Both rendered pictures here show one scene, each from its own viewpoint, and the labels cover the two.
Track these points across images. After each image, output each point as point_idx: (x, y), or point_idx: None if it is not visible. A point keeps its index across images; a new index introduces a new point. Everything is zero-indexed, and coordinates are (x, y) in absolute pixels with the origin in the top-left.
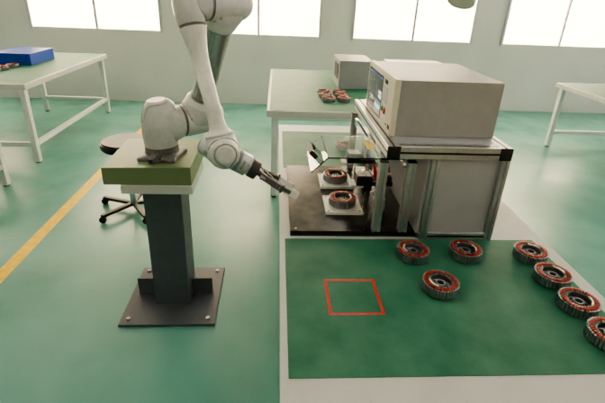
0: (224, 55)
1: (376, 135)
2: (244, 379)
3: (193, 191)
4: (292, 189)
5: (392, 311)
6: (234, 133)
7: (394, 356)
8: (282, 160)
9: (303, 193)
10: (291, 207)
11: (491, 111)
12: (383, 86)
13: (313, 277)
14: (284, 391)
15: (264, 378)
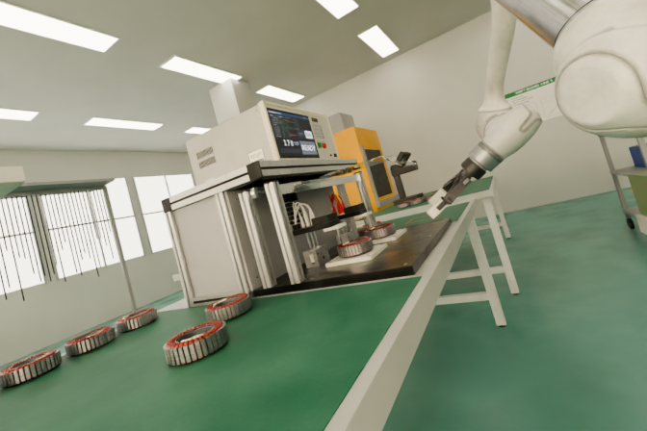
0: None
1: (340, 163)
2: (567, 418)
3: (640, 227)
4: (434, 194)
5: (408, 219)
6: (478, 112)
7: (420, 214)
8: (412, 293)
9: (415, 238)
10: (440, 226)
11: None
12: (312, 125)
13: (443, 215)
14: (472, 200)
15: (538, 417)
